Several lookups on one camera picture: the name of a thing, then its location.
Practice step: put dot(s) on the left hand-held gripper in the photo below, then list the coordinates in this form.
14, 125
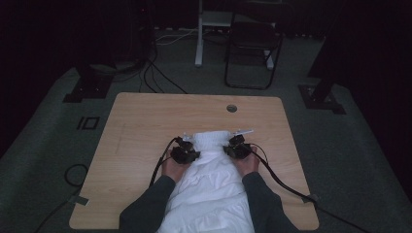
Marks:
184, 152

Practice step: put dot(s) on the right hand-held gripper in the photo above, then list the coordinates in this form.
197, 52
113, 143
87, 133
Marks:
238, 149

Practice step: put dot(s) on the white tiered skirt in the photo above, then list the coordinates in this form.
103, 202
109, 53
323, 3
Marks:
210, 181

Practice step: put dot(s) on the person's right hand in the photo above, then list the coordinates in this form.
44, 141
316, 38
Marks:
247, 165

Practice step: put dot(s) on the person's left hand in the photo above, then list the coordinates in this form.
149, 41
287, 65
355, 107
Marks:
175, 170

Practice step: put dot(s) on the grey tape piece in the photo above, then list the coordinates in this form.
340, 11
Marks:
311, 198
79, 200

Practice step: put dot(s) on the black stand with square base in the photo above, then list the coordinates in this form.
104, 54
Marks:
320, 97
87, 87

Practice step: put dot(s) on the black folding chair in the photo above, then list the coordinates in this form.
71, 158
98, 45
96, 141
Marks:
252, 42

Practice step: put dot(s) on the white metal table frame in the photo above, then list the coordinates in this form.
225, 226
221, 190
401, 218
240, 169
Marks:
199, 39

